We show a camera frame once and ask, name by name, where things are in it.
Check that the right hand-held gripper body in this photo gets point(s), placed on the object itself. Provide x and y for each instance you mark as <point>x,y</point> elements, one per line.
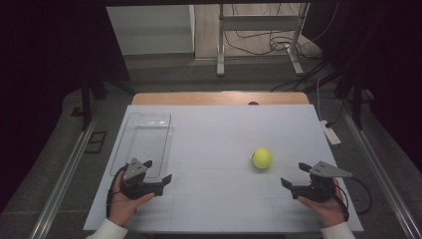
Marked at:
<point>323,169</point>

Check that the yellow tennis ball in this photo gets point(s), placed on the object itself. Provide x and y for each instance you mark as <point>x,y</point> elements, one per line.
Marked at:
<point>261,158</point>

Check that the white cabinet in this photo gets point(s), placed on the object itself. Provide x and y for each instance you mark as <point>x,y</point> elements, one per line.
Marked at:
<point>152,30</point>

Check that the person's right hand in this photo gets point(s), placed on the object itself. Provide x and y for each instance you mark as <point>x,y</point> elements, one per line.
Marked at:
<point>328,210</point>

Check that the black floor frame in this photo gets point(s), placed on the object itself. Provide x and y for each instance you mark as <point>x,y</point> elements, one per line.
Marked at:
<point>95,142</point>

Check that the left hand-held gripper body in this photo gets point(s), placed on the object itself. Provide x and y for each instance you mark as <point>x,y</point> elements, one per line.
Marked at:
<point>134,171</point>

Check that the person's left hand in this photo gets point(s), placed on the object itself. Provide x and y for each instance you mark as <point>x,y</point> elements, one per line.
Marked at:
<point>122,207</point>

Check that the black curtain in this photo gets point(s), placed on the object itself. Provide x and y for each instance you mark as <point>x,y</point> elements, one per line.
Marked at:
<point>391,66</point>
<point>40,83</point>

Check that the black metal stand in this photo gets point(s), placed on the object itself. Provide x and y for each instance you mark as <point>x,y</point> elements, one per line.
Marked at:
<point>356,99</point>
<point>87,99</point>

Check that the aluminium rail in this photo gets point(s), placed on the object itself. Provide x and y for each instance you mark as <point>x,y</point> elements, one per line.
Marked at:
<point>381,172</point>
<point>64,179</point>

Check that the wooden table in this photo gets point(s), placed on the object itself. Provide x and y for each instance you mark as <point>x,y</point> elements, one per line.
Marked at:
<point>215,98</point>

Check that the clear plastic tray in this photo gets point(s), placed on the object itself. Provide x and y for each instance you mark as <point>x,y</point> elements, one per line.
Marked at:
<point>149,139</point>

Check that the white power strip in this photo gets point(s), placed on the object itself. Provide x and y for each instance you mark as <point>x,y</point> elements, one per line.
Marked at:
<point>330,133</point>

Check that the grey metal desk frame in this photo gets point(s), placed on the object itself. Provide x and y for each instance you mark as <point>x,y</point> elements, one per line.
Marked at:
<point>258,23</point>

